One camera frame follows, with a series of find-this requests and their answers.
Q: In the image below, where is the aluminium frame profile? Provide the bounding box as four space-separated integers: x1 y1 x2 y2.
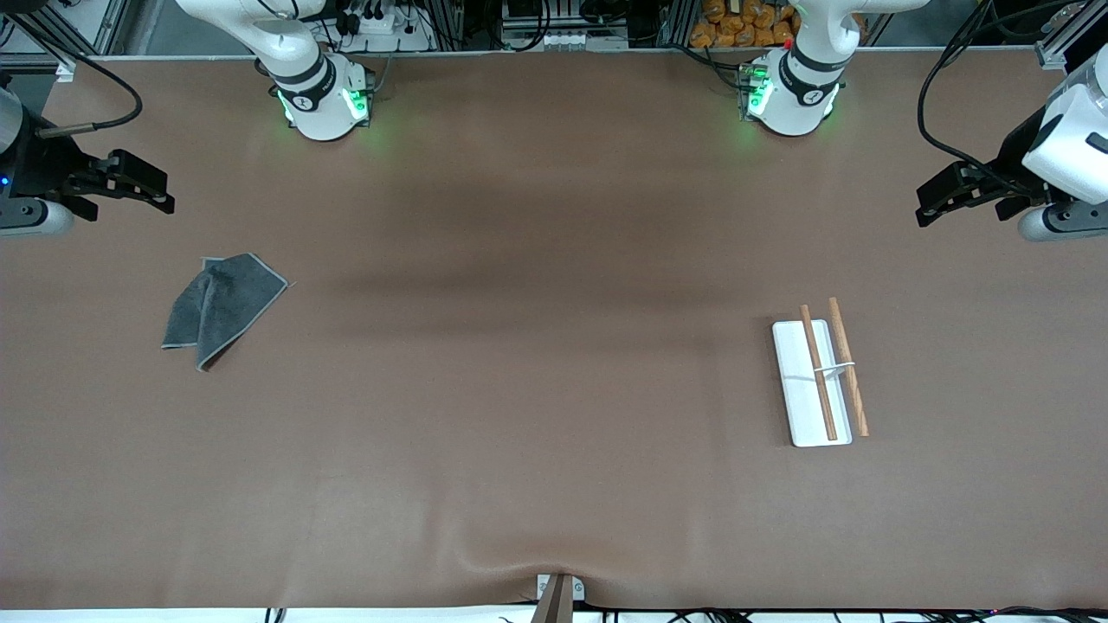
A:
1034 26 1108 70

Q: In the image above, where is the electronics control box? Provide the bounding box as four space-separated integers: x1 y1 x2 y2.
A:
502 0 633 51

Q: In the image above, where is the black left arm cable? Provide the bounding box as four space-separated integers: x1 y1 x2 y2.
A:
918 0 1053 196

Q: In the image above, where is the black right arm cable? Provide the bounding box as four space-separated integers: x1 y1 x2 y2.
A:
13 13 144 139

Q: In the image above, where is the grey microfibre towel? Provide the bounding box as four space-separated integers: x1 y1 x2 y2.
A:
161 253 289 373

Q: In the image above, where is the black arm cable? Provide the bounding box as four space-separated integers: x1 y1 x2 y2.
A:
918 0 1053 196
13 13 144 139

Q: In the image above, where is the orange snack packets pile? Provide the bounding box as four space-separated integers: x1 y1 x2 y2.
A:
690 0 802 48

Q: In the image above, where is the white rack with wooden bars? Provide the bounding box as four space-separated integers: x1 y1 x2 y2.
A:
771 297 870 448

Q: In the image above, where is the white power strip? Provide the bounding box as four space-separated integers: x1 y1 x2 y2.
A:
342 0 434 53

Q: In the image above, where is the brown camera post with bracket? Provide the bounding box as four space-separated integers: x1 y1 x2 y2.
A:
535 571 587 623

